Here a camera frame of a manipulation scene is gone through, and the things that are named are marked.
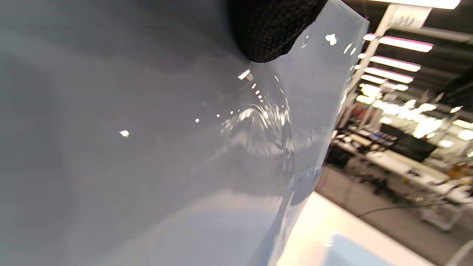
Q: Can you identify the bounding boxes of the person's left hand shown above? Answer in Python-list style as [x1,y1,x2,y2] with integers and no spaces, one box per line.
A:
[228,0,329,63]

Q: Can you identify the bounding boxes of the ceiling light strips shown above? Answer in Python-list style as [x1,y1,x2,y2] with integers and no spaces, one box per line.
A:
[355,0,473,148]

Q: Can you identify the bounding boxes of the row of background work tables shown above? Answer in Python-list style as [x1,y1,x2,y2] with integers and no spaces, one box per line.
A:
[327,122,473,207]

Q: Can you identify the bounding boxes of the white aluminium frame post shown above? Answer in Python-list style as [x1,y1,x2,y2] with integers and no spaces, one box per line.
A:
[338,4,433,128]

